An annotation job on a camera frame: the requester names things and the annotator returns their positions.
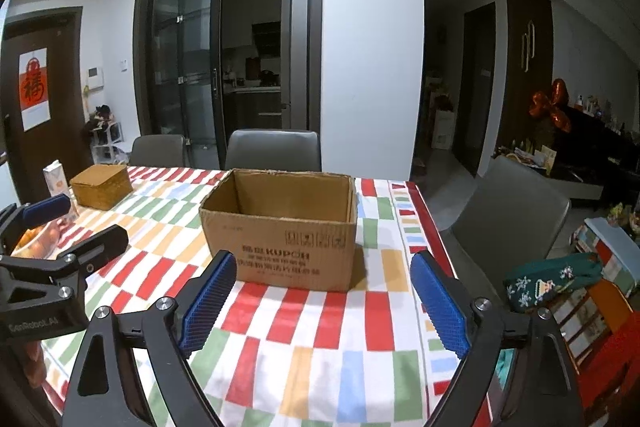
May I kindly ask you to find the white orange carton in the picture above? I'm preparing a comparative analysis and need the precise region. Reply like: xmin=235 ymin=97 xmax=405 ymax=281
xmin=42 ymin=159 xmax=78 ymax=223

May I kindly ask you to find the small woven brown box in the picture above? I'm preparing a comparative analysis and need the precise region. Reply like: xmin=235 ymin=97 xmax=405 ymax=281
xmin=70 ymin=165 xmax=134 ymax=211

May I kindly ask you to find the dark wooden door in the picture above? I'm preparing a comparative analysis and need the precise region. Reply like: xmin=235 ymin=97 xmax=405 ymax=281
xmin=1 ymin=6 xmax=92 ymax=202

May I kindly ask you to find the green christmas pouch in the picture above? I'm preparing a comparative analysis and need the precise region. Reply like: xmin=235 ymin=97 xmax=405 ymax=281
xmin=503 ymin=253 xmax=603 ymax=312

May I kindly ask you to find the grey chair at right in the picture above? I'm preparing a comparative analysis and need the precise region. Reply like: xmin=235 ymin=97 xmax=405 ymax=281
xmin=440 ymin=156 xmax=570 ymax=305

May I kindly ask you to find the grey chair far left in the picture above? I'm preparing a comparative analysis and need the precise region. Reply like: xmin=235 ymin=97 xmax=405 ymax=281
xmin=129 ymin=134 xmax=186 ymax=168

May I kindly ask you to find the large cardboard box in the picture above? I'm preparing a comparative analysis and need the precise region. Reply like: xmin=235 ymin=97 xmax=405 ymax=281
xmin=200 ymin=169 xmax=357 ymax=291

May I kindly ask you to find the red fu door poster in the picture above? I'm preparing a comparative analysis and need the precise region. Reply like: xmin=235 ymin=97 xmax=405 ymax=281
xmin=18 ymin=48 xmax=51 ymax=131

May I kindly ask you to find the grey chair behind table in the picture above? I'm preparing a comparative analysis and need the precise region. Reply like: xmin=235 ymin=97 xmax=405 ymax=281
xmin=224 ymin=129 xmax=322 ymax=172

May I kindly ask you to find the red foil balloon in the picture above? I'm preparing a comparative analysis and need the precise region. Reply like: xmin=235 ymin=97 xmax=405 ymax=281
xmin=528 ymin=78 xmax=570 ymax=132

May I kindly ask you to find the glass sliding door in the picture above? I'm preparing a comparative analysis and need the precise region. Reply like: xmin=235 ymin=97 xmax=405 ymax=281
xmin=132 ymin=0 xmax=322 ymax=169

